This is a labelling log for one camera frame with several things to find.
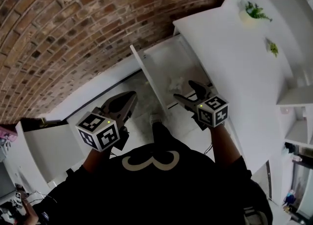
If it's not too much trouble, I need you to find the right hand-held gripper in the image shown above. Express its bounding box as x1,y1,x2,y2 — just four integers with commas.
173,79,229,132

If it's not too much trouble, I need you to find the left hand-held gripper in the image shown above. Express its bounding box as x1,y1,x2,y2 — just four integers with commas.
75,90,138,153

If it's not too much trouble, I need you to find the white drawer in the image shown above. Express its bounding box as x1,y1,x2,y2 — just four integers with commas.
129,34,216,117

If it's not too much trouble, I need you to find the person's left forearm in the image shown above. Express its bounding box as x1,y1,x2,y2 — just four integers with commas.
83,147,113,174

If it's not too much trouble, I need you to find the person's right forearm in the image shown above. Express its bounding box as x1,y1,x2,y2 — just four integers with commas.
209,122,245,165

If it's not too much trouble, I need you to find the person's grey shoe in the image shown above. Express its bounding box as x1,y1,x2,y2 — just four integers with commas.
149,112,163,125

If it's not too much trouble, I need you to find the white desk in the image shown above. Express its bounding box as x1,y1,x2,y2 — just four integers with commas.
172,5,304,178

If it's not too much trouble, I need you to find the person's black clothed body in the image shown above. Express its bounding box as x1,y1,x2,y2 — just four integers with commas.
43,121,273,225

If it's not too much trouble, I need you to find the low white cabinet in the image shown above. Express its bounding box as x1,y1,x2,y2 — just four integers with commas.
4,118,83,195

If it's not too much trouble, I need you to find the small green potted plant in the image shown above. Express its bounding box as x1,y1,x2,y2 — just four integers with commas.
266,38,280,58

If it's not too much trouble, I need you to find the large green potted plant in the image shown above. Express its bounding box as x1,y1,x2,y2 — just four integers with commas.
238,0,273,25

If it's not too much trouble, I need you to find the white shelf unit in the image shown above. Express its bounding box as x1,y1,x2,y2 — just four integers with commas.
220,0,313,146

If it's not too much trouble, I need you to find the white low wall ledge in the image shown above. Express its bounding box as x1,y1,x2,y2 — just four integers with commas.
46,55,147,127

